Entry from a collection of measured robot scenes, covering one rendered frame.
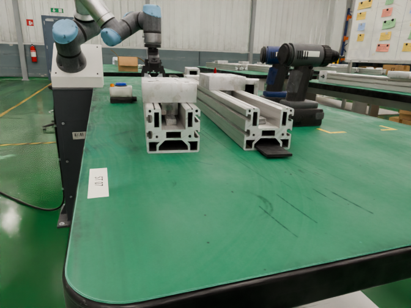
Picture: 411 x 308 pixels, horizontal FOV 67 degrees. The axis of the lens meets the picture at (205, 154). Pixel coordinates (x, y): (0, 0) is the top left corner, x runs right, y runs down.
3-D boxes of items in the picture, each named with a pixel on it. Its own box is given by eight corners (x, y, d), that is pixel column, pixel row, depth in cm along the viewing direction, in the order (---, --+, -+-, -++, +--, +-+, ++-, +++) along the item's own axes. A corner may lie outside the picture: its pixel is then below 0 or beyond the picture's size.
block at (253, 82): (231, 99, 136) (232, 77, 133) (257, 101, 135) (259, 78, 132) (229, 102, 127) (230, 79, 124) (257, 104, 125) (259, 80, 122)
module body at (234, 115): (186, 98, 136) (186, 78, 134) (208, 98, 138) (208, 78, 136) (243, 150, 62) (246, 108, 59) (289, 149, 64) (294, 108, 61)
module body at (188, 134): (142, 98, 133) (142, 77, 130) (166, 98, 135) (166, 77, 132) (147, 153, 58) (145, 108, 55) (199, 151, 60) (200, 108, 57)
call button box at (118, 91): (112, 100, 123) (111, 84, 121) (136, 100, 125) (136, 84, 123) (110, 103, 115) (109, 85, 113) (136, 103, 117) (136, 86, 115)
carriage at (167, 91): (142, 104, 78) (141, 76, 76) (185, 104, 80) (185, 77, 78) (142, 116, 63) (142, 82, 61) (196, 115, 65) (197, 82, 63)
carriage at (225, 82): (198, 93, 105) (199, 73, 103) (229, 93, 107) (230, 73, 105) (208, 99, 90) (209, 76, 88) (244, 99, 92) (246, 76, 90)
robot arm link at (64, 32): (50, 47, 156) (44, 24, 144) (71, 35, 163) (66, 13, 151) (68, 60, 154) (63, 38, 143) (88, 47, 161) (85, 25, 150)
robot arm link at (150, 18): (151, 7, 134) (165, 5, 129) (151, 34, 137) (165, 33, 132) (137, 4, 128) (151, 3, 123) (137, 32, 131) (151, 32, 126)
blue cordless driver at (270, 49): (255, 107, 115) (260, 46, 109) (307, 109, 116) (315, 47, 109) (258, 111, 108) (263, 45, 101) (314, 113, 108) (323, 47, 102)
